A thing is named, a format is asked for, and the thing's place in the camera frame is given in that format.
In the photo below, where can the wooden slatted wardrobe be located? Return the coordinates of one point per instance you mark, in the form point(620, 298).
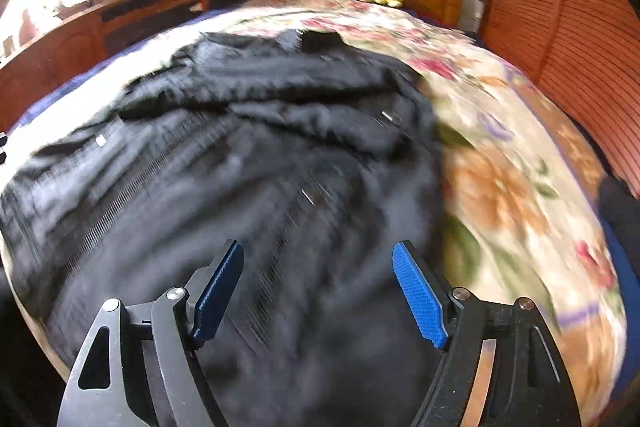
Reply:
point(584, 55)

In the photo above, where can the floral bed blanket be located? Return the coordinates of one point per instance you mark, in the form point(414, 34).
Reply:
point(318, 134)

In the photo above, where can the wooden desk cabinet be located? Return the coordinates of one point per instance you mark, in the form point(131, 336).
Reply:
point(79, 43)

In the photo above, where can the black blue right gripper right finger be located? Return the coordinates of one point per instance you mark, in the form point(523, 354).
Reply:
point(528, 383)

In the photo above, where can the black large jacket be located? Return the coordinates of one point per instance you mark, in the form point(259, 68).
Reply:
point(315, 156)

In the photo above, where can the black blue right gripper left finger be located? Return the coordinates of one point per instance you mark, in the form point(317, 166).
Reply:
point(109, 381)

